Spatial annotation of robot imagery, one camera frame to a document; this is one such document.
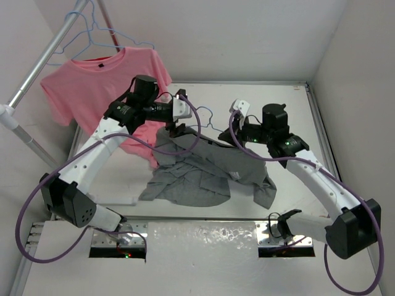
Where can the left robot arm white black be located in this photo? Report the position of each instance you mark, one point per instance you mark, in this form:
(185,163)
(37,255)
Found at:
(66,193)

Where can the blue wire hanger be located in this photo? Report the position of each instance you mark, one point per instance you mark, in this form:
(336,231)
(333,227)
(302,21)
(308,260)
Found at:
(206,115)
(96,32)

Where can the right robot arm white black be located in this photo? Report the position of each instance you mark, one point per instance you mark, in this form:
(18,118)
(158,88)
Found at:
(352,225)

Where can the pink t shirt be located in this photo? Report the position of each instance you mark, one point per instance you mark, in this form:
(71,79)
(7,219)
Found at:
(81,91)

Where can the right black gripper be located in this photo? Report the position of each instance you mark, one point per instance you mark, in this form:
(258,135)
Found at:
(226,136)

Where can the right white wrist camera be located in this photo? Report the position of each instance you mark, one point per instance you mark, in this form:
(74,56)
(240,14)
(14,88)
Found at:
(241,107)

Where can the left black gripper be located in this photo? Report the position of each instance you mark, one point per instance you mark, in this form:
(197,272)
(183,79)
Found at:
(170,123)

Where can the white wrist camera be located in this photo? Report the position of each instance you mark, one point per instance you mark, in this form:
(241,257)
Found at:
(180,109)
(241,107)

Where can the grey t shirt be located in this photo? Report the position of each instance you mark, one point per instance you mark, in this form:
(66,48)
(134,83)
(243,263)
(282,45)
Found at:
(199,178)

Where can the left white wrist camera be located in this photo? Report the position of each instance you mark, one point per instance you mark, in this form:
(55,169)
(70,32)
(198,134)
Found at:
(180,109)

